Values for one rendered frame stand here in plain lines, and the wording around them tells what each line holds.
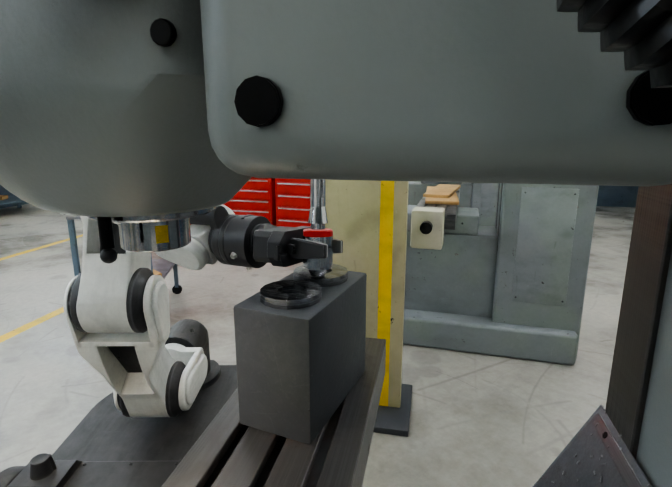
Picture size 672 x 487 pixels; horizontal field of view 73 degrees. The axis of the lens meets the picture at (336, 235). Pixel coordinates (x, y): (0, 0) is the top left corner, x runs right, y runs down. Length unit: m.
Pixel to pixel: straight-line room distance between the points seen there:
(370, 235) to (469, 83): 1.92
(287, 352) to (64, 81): 0.46
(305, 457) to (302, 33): 0.58
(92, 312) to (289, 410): 0.55
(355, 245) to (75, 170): 1.87
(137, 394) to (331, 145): 1.15
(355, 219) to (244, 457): 1.52
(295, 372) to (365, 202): 1.48
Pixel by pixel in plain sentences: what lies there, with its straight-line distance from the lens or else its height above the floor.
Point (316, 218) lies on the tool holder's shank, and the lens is 0.69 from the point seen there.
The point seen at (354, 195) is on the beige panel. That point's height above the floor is 1.08.
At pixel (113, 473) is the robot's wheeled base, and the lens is 1.29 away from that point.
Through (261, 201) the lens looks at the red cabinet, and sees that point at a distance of 5.28.
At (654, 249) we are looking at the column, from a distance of 0.43.
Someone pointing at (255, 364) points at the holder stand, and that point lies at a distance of 0.67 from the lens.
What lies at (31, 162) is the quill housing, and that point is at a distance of 0.29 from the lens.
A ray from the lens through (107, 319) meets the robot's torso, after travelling 1.07.
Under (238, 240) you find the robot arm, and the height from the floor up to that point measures 1.19.
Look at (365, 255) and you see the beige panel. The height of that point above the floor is 0.80.
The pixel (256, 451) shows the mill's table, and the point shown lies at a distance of 0.69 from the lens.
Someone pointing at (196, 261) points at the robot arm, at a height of 1.15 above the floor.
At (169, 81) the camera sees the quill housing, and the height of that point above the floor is 1.38.
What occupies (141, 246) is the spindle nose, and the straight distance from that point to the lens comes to 0.33.
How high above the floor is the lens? 1.36
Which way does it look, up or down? 13 degrees down
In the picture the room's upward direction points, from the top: straight up
